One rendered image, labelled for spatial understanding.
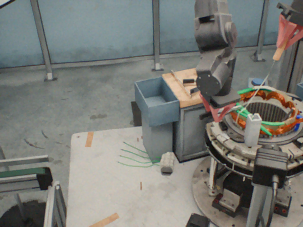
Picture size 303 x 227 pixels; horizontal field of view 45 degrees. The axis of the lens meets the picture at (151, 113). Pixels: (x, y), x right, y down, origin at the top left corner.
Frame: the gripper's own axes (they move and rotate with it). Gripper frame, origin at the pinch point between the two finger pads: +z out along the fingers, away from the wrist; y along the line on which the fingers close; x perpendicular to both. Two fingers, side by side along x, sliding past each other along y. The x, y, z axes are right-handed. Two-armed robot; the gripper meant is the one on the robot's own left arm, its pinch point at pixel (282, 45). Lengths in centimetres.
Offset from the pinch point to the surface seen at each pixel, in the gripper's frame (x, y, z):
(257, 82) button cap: 29.8, 14.9, 22.7
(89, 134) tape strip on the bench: 40, -36, 69
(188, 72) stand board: 36.0, -8.9, 28.9
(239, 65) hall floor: 230, 97, 87
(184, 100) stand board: 17.9, -11.9, 31.6
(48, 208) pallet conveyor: 10, -46, 85
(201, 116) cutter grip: -6.7, -14.1, 22.4
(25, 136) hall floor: 142, -73, 158
